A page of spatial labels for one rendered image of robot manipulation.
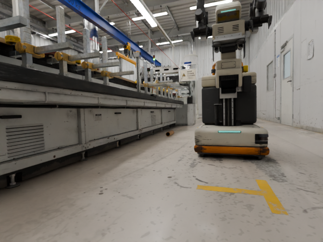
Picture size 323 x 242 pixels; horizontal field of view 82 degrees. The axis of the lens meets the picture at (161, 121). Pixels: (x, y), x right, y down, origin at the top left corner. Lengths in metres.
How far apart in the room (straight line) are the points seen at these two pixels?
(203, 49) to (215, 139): 10.70
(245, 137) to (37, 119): 1.63
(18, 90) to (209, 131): 1.41
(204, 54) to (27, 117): 11.24
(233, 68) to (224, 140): 0.65
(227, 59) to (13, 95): 1.60
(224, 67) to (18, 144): 1.69
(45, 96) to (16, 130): 0.31
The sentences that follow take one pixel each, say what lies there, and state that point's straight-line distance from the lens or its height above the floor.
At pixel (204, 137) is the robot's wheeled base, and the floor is 0.20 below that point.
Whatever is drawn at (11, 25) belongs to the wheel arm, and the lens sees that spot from 1.04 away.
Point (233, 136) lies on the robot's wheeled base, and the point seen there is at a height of 0.21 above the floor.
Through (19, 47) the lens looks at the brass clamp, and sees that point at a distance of 1.29.
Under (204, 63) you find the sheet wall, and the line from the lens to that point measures 12.03.
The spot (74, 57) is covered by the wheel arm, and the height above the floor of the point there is 0.83.
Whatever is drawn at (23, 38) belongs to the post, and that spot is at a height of 0.86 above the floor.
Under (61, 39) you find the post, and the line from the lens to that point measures 1.50.
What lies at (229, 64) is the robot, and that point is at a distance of 1.84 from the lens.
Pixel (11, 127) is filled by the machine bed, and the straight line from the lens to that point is 1.49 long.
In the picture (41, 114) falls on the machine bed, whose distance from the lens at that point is 1.63.
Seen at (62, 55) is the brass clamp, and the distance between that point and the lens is 1.45.
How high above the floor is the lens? 0.45
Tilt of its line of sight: 3 degrees down
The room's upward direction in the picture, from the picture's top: 2 degrees counter-clockwise
